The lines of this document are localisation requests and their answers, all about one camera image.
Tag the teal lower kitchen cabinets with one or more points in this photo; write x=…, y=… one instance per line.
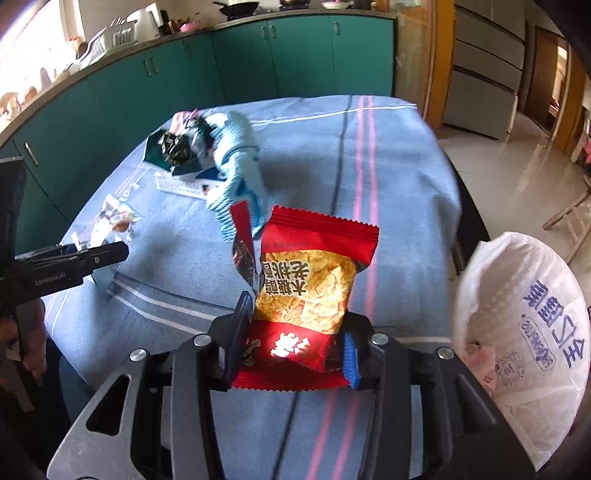
x=300, y=55

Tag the blue striped tablecloth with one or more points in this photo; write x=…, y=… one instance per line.
x=323, y=152

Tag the light blue plastic scrap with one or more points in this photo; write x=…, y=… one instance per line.
x=104, y=278

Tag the pink container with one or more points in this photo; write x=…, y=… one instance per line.
x=190, y=26

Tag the red snack packet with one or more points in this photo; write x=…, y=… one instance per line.
x=304, y=277

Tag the brown wooden door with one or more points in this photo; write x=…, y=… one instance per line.
x=545, y=78

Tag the grey refrigerator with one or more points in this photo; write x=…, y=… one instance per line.
x=485, y=69

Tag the wooden framed glass door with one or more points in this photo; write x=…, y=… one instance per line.
x=438, y=69

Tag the white kitchen appliance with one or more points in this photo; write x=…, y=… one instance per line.
x=145, y=21

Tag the clear plastic wrapper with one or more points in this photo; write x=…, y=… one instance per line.
x=115, y=221

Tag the black wok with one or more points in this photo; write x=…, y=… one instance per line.
x=240, y=8

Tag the person's left hand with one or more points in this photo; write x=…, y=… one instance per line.
x=32, y=337

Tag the dark green snack wrapper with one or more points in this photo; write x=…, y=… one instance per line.
x=168, y=147

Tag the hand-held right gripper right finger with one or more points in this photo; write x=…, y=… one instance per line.
x=352, y=362

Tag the pink plastic bag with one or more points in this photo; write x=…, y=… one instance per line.
x=482, y=369
x=184, y=119

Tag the kitchen window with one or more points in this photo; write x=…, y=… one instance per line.
x=27, y=46

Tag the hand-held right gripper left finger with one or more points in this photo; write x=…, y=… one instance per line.
x=235, y=337

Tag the white printed snack packet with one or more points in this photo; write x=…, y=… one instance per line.
x=178, y=187

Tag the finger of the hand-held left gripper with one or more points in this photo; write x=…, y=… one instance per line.
x=51, y=251
x=104, y=257

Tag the white plastic trash bag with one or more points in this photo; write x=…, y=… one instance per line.
x=531, y=369

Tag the white dish rack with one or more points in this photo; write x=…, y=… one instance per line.
x=111, y=41

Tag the white bowl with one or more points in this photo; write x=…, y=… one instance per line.
x=336, y=5

